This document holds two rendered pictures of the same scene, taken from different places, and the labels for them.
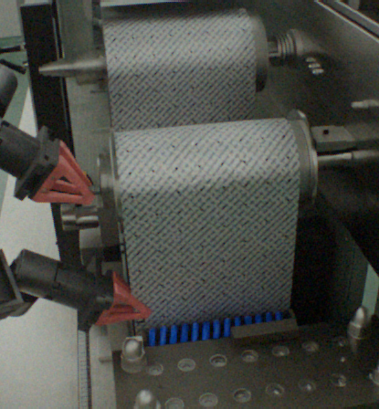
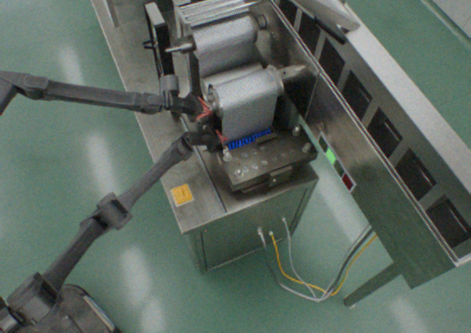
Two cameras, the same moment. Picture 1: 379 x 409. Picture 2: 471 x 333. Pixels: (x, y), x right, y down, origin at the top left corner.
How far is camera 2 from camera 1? 93 cm
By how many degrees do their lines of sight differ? 32
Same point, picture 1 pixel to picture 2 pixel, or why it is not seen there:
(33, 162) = (195, 110)
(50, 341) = not seen: hidden behind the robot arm
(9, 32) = not seen: outside the picture
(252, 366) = (265, 151)
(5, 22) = not seen: outside the picture
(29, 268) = (193, 139)
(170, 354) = (237, 151)
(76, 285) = (207, 139)
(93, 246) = (204, 120)
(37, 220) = (145, 87)
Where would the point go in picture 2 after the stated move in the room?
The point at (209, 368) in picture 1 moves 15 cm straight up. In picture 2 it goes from (251, 155) to (254, 134)
